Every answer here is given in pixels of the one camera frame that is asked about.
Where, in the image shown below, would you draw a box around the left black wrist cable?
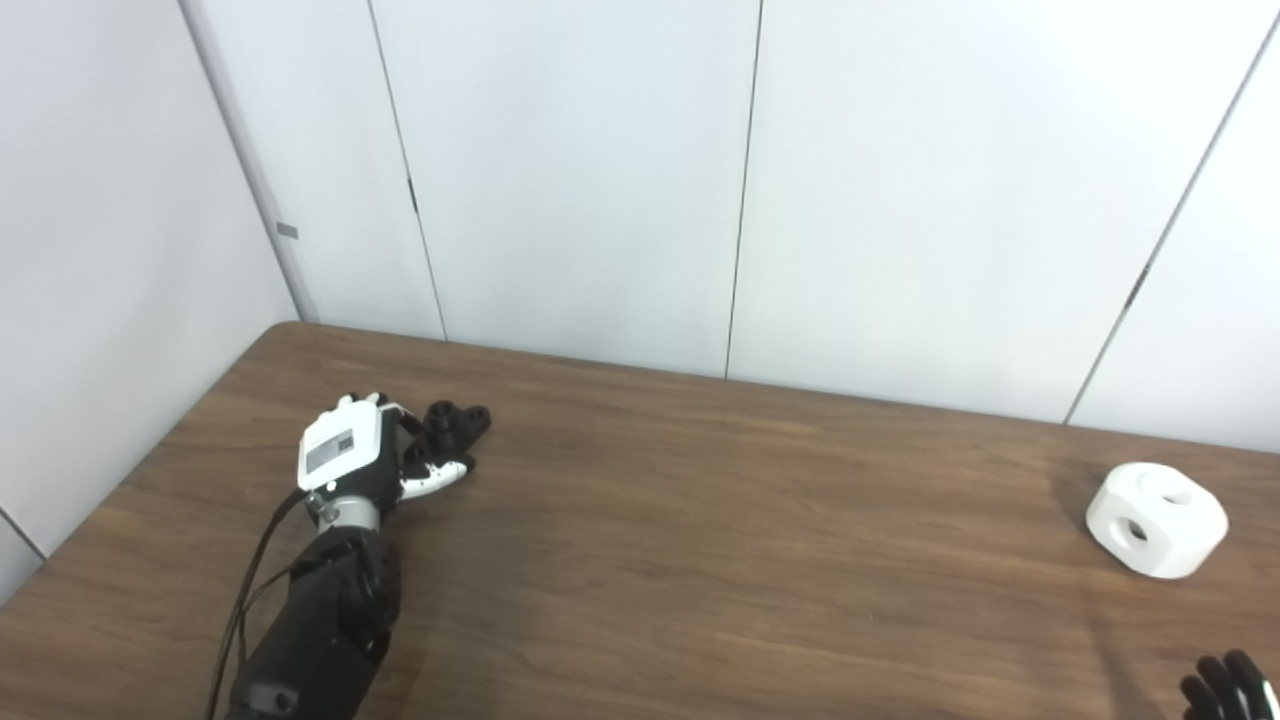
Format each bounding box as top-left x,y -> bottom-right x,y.
205,490 -> 313,720

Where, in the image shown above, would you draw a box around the black flanged holder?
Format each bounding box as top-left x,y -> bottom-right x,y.
402,401 -> 492,469

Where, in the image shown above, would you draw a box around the round white plastic piece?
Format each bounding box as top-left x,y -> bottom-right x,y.
1086,462 -> 1229,580

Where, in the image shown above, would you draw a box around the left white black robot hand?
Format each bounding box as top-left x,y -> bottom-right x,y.
297,393 -> 478,504

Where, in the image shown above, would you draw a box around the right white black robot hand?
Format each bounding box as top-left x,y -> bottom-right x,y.
1180,650 -> 1280,720

